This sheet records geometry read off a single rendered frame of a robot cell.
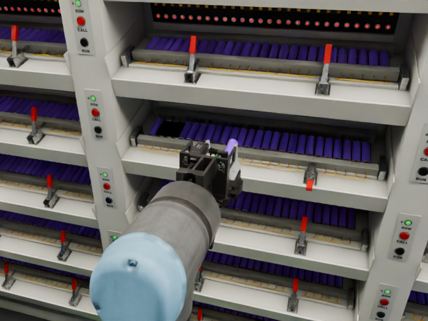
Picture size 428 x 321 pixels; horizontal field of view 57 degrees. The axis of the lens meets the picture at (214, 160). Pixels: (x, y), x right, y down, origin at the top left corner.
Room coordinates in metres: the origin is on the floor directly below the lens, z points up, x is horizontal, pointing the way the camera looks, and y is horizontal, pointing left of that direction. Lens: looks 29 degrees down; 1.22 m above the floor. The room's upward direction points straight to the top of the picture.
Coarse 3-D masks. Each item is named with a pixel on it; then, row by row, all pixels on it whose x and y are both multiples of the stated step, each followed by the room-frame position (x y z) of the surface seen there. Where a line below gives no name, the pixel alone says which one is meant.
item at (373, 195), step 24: (144, 120) 0.97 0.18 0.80; (168, 120) 0.97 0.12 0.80; (312, 120) 0.88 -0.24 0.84; (336, 120) 0.87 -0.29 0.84; (120, 144) 0.84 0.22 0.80; (384, 144) 0.83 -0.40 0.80; (144, 168) 0.82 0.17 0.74; (168, 168) 0.80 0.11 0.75; (264, 168) 0.77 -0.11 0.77; (384, 168) 0.72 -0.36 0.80; (264, 192) 0.75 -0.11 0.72; (288, 192) 0.73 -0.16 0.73; (312, 192) 0.71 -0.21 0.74; (336, 192) 0.70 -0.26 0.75; (360, 192) 0.69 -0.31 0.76; (384, 192) 0.68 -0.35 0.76
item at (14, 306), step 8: (0, 296) 1.05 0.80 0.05; (0, 304) 1.04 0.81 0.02; (8, 304) 1.03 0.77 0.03; (16, 304) 1.02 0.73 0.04; (24, 304) 1.01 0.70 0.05; (32, 304) 1.01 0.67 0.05; (24, 312) 1.01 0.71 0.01; (32, 312) 1.00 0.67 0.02; (40, 312) 0.99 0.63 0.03; (48, 312) 0.98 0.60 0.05; (56, 312) 0.98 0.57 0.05; (64, 312) 0.98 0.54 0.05; (56, 320) 0.97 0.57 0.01; (64, 320) 0.96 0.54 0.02; (72, 320) 0.95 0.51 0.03; (80, 320) 0.94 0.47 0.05; (88, 320) 0.94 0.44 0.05; (96, 320) 0.94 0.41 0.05
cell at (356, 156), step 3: (354, 141) 0.82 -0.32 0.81; (357, 141) 0.82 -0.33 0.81; (354, 144) 0.81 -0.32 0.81; (357, 144) 0.81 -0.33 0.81; (354, 147) 0.80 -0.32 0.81; (357, 147) 0.80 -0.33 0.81; (354, 150) 0.79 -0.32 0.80; (357, 150) 0.79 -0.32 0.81; (354, 153) 0.78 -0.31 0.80; (357, 153) 0.78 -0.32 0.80; (354, 156) 0.77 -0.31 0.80; (357, 156) 0.77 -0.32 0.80; (354, 159) 0.76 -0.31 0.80; (357, 159) 0.76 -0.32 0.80
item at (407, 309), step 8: (416, 296) 0.73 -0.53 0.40; (424, 296) 0.73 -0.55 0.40; (408, 304) 0.71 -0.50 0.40; (416, 304) 0.71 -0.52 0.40; (424, 304) 0.71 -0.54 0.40; (408, 312) 0.70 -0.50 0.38; (416, 312) 0.69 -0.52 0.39; (424, 312) 0.69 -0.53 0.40; (408, 320) 0.68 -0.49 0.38; (416, 320) 0.68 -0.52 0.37; (424, 320) 0.68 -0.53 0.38
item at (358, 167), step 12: (144, 144) 0.87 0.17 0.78; (156, 144) 0.86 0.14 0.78; (168, 144) 0.85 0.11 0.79; (180, 144) 0.84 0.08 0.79; (216, 144) 0.83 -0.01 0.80; (240, 156) 0.80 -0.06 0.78; (252, 156) 0.80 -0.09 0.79; (264, 156) 0.79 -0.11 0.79; (276, 156) 0.78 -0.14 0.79; (288, 156) 0.78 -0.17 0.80; (300, 156) 0.78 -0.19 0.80; (312, 156) 0.77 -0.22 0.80; (288, 168) 0.76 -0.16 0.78; (324, 168) 0.75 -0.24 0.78; (336, 168) 0.75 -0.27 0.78; (348, 168) 0.74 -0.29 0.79; (360, 168) 0.73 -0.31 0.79; (372, 168) 0.73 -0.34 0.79
